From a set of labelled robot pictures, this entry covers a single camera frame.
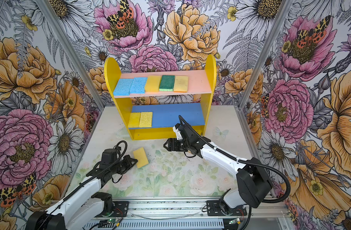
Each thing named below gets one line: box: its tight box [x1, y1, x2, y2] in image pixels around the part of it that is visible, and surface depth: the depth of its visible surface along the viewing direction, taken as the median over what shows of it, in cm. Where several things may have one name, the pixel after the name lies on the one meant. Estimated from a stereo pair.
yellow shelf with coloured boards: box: [104, 54, 217, 141], surface depth 85 cm
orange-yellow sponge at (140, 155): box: [133, 147, 150, 169], surface depth 88 cm
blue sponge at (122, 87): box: [113, 78, 134, 96], surface depth 74 cm
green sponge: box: [159, 74, 176, 92], surface depth 76 cm
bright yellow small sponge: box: [127, 112, 141, 128], surface depth 94 cm
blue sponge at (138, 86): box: [128, 77, 148, 95], surface depth 75 cm
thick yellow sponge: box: [144, 75, 162, 93], surface depth 76 cm
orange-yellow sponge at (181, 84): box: [173, 75, 189, 93], surface depth 75 cm
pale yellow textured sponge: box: [139, 111, 153, 128], surface depth 94 cm
